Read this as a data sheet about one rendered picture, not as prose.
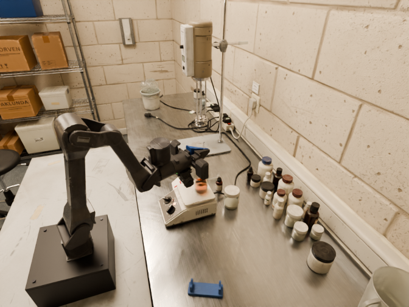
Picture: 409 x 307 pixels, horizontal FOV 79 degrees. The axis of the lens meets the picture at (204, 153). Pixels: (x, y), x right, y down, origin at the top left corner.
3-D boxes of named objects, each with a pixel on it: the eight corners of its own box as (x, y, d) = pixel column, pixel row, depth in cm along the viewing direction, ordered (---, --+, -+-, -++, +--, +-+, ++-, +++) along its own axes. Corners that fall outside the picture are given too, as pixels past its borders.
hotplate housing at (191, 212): (165, 229, 89) (163, 214, 85) (158, 204, 100) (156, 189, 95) (222, 213, 96) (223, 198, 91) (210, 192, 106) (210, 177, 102)
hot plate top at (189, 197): (184, 207, 88) (184, 205, 87) (176, 186, 97) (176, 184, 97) (216, 199, 91) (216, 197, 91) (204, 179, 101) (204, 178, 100)
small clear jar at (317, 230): (307, 231, 88) (310, 223, 86) (318, 231, 89) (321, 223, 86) (311, 240, 85) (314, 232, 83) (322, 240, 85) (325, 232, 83)
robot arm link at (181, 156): (154, 145, 82) (156, 161, 85) (186, 173, 70) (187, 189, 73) (175, 138, 86) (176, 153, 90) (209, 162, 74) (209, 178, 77)
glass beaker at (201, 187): (193, 196, 92) (193, 179, 87) (193, 186, 96) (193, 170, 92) (210, 196, 92) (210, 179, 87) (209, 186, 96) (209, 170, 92)
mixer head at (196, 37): (184, 84, 110) (181, 22, 96) (178, 77, 118) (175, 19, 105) (215, 80, 113) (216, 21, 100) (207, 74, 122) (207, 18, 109)
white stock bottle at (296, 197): (283, 205, 99) (288, 186, 94) (297, 206, 99) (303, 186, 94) (286, 215, 95) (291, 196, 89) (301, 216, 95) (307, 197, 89)
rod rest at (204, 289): (187, 295, 70) (187, 288, 68) (188, 283, 73) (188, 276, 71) (223, 298, 70) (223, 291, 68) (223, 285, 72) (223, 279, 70)
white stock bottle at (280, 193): (280, 202, 101) (283, 186, 96) (286, 210, 97) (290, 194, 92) (269, 204, 100) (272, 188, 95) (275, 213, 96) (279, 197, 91)
